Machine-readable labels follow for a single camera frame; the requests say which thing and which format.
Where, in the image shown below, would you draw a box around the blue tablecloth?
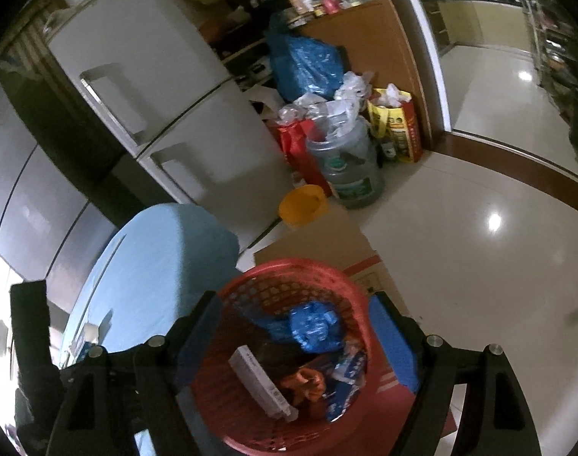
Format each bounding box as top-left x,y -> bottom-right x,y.
60,203 -> 241,359

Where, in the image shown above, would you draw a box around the red plastic mesh basket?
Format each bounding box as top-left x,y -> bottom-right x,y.
189,258 -> 374,455

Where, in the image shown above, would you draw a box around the clear water jug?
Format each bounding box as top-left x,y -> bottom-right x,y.
307,118 -> 385,209

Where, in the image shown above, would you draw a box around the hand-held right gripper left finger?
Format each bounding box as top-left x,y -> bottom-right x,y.
46,291 -> 223,456

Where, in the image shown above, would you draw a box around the large blue plastic bag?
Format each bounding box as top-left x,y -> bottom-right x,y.
266,12 -> 345,103

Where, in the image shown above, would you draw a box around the white crumpled plastic bags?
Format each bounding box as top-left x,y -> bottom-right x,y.
278,70 -> 381,124

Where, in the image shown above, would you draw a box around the grey refrigerator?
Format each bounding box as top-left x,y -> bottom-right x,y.
0,69 -> 119,298

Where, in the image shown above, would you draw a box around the wooden cabinet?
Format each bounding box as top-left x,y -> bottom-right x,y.
289,0 -> 434,155

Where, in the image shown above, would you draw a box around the small blue plastic bag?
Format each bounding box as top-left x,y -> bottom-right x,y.
288,301 -> 345,353

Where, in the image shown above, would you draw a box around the white refrigerator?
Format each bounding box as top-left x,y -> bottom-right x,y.
48,0 -> 295,250

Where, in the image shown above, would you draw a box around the orange wrapper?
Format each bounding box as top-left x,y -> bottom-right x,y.
278,367 -> 326,404

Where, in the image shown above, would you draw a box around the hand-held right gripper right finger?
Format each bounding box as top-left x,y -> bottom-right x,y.
369,291 -> 543,456

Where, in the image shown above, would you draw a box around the cardboard box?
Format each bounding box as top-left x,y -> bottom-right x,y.
252,205 -> 415,326

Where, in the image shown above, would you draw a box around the red gift bag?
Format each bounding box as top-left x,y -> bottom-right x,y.
276,119 -> 333,196

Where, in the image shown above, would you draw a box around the white red medicine box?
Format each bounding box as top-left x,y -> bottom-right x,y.
228,346 -> 300,423

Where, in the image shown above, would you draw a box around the yellow printed bag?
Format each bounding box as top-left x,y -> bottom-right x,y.
366,89 -> 423,164

